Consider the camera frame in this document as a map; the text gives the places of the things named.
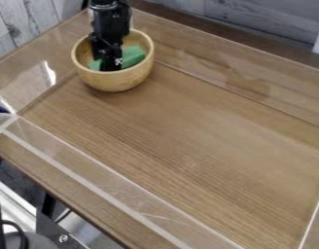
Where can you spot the black metal bracket with screw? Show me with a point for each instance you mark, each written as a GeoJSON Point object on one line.
{"type": "Point", "coordinates": [56, 234]}

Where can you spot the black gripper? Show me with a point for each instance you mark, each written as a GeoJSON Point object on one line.
{"type": "Point", "coordinates": [110, 18]}

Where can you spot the light wooden bowl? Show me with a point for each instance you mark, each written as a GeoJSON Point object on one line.
{"type": "Point", "coordinates": [124, 79]}

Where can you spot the black table leg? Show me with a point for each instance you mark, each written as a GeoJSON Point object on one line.
{"type": "Point", "coordinates": [47, 206]}

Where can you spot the green rectangular block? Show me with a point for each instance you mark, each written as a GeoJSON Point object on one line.
{"type": "Point", "coordinates": [132, 55]}

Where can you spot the clear acrylic tray wall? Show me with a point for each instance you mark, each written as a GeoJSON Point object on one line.
{"type": "Point", "coordinates": [200, 160]}

